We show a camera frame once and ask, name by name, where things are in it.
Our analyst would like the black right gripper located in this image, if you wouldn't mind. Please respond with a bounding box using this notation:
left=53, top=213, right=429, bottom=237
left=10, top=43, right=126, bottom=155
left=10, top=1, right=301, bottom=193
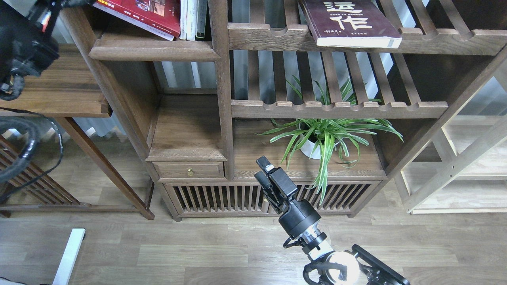
left=255, top=156, right=321, bottom=239

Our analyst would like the maroon book with white characters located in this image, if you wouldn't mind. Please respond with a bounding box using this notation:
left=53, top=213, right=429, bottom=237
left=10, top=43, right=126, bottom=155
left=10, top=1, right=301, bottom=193
left=299, top=0, right=402, bottom=49

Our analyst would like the white paperback book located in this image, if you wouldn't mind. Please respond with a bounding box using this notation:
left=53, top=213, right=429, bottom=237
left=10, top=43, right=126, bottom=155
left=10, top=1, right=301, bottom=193
left=93, top=2, right=175, bottom=41

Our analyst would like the red cover book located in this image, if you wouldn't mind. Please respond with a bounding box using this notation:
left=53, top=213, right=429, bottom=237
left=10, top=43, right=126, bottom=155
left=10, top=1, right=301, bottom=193
left=97, top=0, right=182, bottom=38

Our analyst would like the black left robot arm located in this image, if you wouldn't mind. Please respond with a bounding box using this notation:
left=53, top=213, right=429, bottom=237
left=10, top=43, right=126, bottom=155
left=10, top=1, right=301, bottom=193
left=0, top=0, right=93, bottom=182

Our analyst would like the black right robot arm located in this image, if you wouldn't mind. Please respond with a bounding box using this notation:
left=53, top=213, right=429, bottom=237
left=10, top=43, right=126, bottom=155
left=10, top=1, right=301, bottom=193
left=255, top=156, right=409, bottom=285

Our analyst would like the light wooden shelf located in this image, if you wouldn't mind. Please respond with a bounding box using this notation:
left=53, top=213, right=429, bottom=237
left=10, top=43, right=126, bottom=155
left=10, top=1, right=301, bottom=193
left=393, top=55, right=507, bottom=214

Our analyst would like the left slatted cabinet door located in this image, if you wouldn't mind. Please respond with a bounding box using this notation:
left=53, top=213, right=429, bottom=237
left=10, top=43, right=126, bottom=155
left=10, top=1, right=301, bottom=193
left=164, top=183, right=275, bottom=218

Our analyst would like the slatted cabinet door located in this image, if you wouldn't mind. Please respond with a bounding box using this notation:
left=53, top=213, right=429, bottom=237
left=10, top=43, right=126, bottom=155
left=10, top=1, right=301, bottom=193
left=295, top=181, right=379, bottom=215
left=164, top=183, right=275, bottom=218

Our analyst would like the white plant pot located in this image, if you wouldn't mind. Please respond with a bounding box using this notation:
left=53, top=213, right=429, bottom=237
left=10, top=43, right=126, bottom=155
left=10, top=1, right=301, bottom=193
left=299, top=132, right=322, bottom=160

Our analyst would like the green spider plant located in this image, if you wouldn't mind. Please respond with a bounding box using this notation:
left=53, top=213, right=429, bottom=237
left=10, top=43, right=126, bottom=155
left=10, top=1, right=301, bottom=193
left=255, top=75, right=404, bottom=205

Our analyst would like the right slatted cabinet door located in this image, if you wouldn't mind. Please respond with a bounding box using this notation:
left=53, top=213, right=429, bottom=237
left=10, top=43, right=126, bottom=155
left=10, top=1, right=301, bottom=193
left=295, top=181, right=379, bottom=215

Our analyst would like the dark wooden bookshelf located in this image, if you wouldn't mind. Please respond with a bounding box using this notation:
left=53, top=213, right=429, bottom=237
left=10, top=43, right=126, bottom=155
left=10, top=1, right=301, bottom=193
left=60, top=0, right=506, bottom=221

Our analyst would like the dark upright book right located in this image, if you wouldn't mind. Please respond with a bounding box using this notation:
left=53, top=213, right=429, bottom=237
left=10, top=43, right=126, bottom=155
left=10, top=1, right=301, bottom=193
left=195, top=0, right=211, bottom=41

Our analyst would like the white upright book middle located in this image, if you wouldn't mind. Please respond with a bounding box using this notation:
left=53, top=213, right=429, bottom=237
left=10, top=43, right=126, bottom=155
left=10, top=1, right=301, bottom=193
left=185, top=0, right=199, bottom=41

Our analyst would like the white upright book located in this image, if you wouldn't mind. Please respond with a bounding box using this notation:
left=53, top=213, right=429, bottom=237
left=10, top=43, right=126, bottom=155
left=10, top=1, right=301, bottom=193
left=185, top=0, right=199, bottom=41
left=179, top=0, right=188, bottom=40

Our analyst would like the white upright book left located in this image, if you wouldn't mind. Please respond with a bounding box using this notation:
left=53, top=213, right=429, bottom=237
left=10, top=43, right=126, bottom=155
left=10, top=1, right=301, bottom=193
left=179, top=0, right=188, bottom=40

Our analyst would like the dark slatted wooden rack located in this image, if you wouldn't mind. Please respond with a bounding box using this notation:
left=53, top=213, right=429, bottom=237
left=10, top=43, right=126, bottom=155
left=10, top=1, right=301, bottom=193
left=0, top=137, right=91, bottom=219

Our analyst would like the white base post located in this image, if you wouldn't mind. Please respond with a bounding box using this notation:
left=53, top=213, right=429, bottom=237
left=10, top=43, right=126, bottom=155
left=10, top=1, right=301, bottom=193
left=52, top=228, right=86, bottom=285

